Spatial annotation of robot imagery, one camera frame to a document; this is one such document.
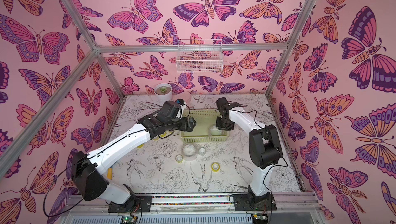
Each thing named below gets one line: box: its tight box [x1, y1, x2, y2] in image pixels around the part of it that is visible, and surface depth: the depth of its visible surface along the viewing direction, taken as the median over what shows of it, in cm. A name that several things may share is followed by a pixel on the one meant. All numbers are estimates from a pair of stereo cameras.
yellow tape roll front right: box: [211, 162, 221, 173], surface depth 86 cm
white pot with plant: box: [153, 82, 173, 103], surface depth 112 cm
